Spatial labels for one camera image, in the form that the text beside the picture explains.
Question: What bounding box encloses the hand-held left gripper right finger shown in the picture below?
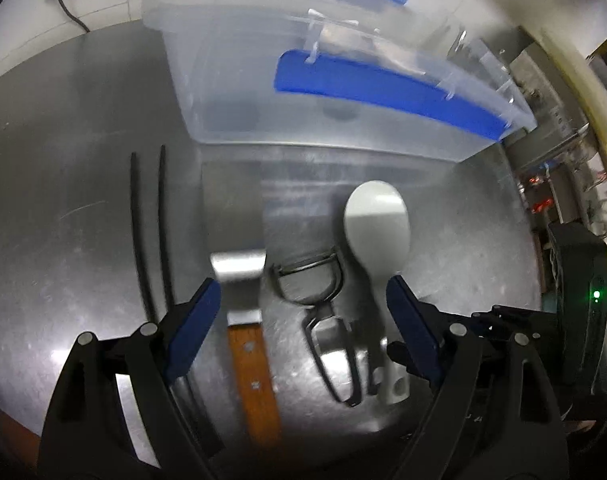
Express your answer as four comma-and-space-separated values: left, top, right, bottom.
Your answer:
385, 274, 570, 480

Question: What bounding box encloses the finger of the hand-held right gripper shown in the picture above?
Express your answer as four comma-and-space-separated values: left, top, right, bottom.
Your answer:
471, 304, 560, 348

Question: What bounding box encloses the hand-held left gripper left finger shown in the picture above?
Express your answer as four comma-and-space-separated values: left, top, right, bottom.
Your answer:
36, 276, 224, 480

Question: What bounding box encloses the metal spatula with wooden handle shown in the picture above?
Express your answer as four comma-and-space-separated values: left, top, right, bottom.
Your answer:
202, 151, 283, 453

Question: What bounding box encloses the black metal peeler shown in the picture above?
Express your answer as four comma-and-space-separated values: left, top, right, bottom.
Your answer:
270, 247, 364, 408

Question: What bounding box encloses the white rice spoon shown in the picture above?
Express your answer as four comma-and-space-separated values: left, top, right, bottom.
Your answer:
342, 180, 413, 406

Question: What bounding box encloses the clear plastic storage box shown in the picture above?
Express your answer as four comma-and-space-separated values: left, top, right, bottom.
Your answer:
141, 0, 537, 163

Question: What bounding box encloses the cluttered metal rack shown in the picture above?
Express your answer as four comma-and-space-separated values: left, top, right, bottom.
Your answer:
503, 35, 607, 271

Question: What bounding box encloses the black power cable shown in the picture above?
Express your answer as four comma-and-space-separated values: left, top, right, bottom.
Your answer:
56, 0, 90, 34

